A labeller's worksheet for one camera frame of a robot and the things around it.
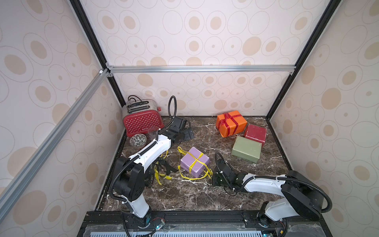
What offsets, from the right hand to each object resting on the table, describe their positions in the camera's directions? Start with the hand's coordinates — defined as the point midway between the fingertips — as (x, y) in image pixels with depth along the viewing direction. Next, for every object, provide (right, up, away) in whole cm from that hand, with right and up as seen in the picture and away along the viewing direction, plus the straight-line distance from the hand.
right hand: (215, 177), depth 89 cm
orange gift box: (+13, +33, +15) cm, 38 cm away
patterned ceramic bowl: (-51, +22, +14) cm, 57 cm away
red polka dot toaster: (-47, +38, +9) cm, 61 cm away
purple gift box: (-17, +10, -1) cm, 20 cm away
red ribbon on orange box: (+8, +34, +14) cm, 38 cm away
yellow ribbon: (-4, +4, -2) cm, 6 cm away
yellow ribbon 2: (-36, +6, +3) cm, 37 cm away
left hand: (-14, +26, -1) cm, 30 cm away
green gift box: (+21, +17, +6) cm, 28 cm away
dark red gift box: (+31, +27, +15) cm, 44 cm away
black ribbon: (-40, +2, +1) cm, 40 cm away
